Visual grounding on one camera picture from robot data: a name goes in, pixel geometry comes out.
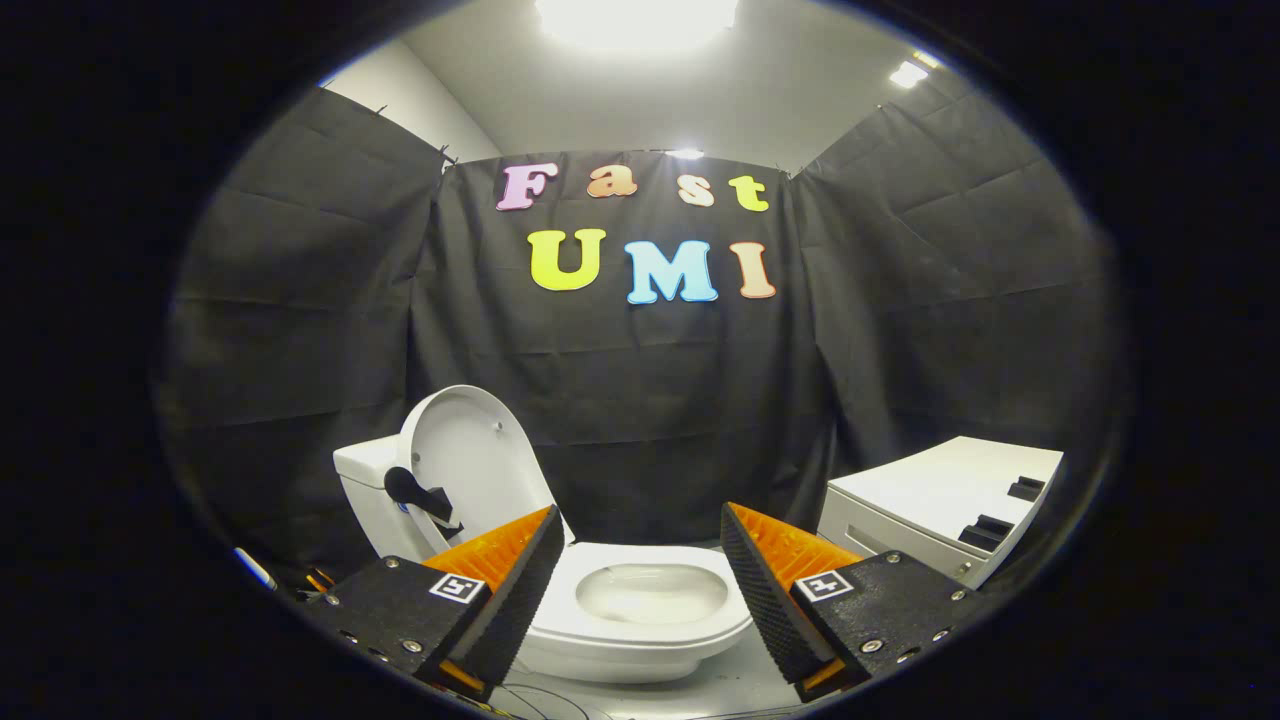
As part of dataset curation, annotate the white cabinet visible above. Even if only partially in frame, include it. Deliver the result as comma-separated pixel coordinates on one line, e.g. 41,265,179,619
817,436,1064,589

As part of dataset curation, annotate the large ceiling light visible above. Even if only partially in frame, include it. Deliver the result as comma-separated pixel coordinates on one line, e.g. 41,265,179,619
535,0,741,51

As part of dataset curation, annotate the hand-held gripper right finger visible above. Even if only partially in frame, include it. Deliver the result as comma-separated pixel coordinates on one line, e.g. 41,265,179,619
719,502,989,703

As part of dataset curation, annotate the small ceiling light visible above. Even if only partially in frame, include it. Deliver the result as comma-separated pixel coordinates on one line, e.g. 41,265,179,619
888,52,941,89

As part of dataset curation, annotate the white toilet lid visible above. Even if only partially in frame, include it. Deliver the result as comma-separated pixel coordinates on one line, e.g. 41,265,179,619
398,385,576,561

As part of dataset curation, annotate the white toilet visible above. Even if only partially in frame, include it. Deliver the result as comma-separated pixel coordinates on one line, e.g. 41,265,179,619
333,437,756,686

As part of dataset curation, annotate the black backdrop cloth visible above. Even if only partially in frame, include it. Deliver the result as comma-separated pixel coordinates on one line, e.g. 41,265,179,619
150,85,1126,581

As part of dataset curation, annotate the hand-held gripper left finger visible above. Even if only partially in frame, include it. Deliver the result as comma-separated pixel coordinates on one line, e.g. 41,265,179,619
305,505,567,701

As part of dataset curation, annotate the white cylindrical object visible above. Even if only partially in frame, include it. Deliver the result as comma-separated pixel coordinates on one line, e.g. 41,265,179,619
235,547,279,591

